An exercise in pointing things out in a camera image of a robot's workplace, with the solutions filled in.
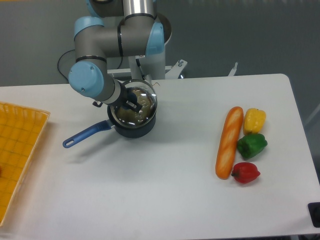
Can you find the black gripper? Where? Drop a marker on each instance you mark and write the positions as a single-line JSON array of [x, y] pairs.
[[119, 98]]

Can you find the glass pot lid blue knob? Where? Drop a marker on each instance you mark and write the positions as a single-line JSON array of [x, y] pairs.
[[139, 91]]

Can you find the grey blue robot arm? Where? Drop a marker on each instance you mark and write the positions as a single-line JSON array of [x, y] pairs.
[[89, 76]]

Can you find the dark blue saucepan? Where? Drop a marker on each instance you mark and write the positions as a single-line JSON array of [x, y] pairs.
[[106, 125]]

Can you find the orange toy baguette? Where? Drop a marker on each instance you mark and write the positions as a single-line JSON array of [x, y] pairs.
[[228, 142]]

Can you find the yellow toy bell pepper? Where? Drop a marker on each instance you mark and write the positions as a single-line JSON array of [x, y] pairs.
[[254, 121]]

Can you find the orange plastic basket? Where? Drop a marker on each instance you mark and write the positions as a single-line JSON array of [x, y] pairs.
[[20, 130]]

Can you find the green toy bell pepper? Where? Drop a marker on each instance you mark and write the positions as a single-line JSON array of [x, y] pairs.
[[251, 145]]

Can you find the red toy bell pepper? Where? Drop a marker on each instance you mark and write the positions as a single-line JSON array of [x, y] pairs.
[[245, 172]]

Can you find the black device at table edge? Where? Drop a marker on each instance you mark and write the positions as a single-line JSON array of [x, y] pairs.
[[314, 211]]

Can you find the white table bracket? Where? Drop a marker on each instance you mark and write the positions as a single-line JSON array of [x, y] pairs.
[[233, 70]]

